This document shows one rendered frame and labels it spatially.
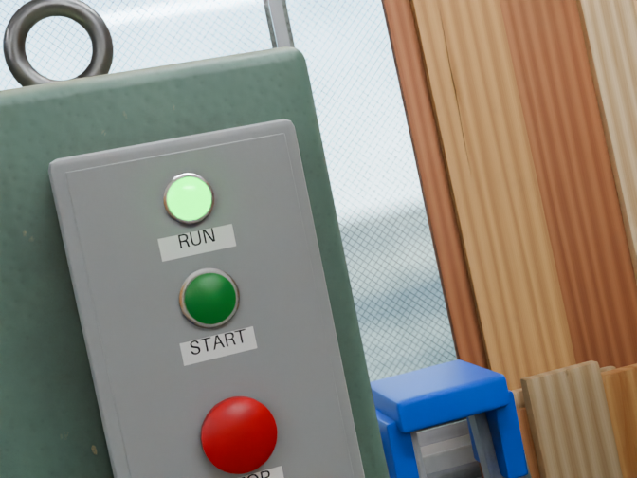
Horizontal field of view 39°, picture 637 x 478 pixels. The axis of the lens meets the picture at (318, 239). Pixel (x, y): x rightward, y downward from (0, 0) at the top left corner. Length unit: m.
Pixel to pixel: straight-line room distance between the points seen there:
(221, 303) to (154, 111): 0.11
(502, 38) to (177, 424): 1.56
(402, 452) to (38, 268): 0.87
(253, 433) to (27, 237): 0.14
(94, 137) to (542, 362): 1.49
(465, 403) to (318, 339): 0.87
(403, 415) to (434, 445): 0.82
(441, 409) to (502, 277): 0.62
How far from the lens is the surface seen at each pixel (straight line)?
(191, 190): 0.36
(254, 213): 0.37
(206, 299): 0.36
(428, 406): 1.22
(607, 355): 1.94
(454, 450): 1.99
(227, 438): 0.36
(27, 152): 0.42
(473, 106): 1.81
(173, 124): 0.43
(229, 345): 0.37
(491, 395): 1.25
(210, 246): 0.36
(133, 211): 0.36
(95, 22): 0.54
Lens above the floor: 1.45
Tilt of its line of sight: 3 degrees down
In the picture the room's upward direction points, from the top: 11 degrees counter-clockwise
